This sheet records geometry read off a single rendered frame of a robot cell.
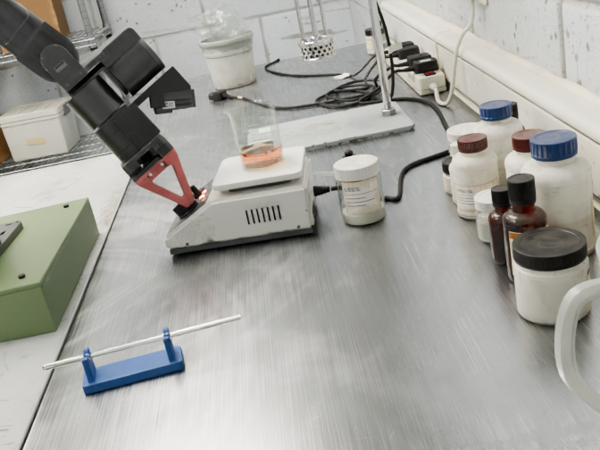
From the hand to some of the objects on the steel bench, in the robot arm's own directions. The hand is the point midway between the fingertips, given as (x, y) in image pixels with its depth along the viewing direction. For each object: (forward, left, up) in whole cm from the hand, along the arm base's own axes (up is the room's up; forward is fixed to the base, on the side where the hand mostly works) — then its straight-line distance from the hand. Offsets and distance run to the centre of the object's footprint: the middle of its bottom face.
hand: (187, 199), depth 107 cm
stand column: (+33, +44, -5) cm, 55 cm away
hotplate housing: (+8, +2, -7) cm, 10 cm away
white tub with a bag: (+2, +107, -5) cm, 107 cm away
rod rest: (-4, -32, -7) cm, 33 cm away
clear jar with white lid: (+23, -3, -7) cm, 24 cm away
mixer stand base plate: (+21, +43, -6) cm, 49 cm away
